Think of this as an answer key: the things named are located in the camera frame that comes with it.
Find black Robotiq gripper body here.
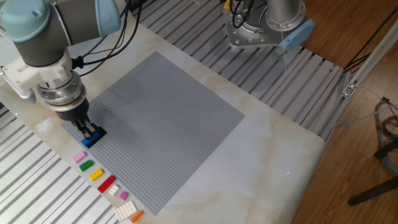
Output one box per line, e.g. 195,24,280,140
55,101,91,122

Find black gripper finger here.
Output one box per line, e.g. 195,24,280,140
73,119,90,139
83,119,98,138

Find blue Lego brick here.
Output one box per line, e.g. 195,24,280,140
81,130,102,149

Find light pink Lego brick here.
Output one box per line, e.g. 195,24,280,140
73,151,87,164

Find green Lego brick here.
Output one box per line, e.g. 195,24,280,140
78,159,95,172

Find yellow Lego brick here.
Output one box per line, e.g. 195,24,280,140
90,168,104,182

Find red Lego brick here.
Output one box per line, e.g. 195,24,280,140
96,175,117,194

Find grey Lego baseplate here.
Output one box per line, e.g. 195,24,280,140
61,52,246,215

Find large white Lego plate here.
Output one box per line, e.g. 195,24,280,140
114,199,138,222

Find orange Lego brick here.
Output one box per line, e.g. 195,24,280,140
130,210,144,223

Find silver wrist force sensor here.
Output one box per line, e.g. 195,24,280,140
37,71,88,113

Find glossy marble pattern mat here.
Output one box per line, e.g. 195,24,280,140
0,0,326,224

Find black stand leg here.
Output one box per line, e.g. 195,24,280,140
347,146,398,207

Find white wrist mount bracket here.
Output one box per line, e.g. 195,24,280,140
0,51,75,105

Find black looped base cable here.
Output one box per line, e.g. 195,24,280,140
230,0,256,29

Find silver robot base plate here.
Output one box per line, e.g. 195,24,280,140
223,6,285,50

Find black floor cables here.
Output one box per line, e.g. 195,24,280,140
343,6,398,74

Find thin white cable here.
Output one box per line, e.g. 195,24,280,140
334,104,398,128

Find aluminium frame bar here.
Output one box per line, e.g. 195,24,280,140
341,19,398,99

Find grey coiled cable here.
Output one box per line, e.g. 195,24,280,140
374,96,398,177

